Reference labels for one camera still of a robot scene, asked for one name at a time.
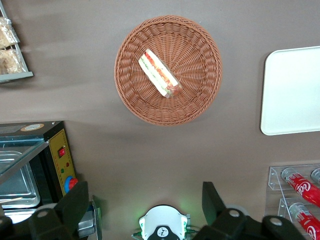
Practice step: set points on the triangle sandwich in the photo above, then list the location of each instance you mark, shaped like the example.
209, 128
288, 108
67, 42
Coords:
160, 72

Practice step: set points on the clear acrylic bottle rack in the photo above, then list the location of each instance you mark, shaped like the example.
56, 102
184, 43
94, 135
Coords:
275, 180

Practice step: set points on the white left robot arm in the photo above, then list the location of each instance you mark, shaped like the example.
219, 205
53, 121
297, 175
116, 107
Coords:
162, 220

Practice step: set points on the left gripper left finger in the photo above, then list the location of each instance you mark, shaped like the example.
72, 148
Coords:
72, 207

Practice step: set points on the round brown wicker basket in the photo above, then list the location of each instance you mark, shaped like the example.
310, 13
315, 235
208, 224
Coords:
195, 75

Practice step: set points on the glass food warmer cover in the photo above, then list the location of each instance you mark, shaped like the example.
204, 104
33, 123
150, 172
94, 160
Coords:
22, 155

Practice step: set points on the steel food warmer pan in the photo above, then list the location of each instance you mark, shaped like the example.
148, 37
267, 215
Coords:
17, 215
17, 185

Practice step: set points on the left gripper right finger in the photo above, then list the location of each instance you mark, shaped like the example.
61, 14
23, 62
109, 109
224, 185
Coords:
212, 207

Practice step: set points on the cream plastic serving tray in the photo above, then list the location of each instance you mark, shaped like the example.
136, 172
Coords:
292, 92

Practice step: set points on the clear bag of crackers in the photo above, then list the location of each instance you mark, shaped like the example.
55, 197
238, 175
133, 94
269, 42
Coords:
6, 32
10, 61

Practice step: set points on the thin wooden skewer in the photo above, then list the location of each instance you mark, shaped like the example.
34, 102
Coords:
11, 200

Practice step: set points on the black yellow food warmer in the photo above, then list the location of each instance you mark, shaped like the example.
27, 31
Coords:
60, 155

